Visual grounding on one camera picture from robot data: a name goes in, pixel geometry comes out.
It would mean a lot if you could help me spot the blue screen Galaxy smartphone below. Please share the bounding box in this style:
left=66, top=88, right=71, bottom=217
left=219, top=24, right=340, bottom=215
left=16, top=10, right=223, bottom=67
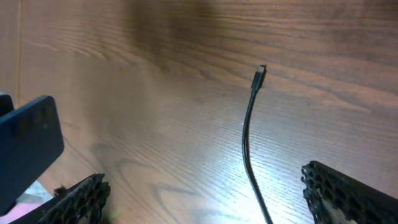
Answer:
left=1, top=93, right=64, bottom=215

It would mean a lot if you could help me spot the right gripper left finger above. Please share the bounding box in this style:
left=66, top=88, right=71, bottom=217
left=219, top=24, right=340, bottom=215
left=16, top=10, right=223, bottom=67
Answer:
left=11, top=174, right=111, bottom=224

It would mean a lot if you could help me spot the black USB charging cable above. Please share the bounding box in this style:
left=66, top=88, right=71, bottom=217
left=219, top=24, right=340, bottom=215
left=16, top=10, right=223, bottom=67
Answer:
left=241, top=65, right=274, bottom=224

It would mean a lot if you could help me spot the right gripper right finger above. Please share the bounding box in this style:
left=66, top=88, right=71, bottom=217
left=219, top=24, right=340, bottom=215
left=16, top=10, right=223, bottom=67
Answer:
left=301, top=161, right=397, bottom=224

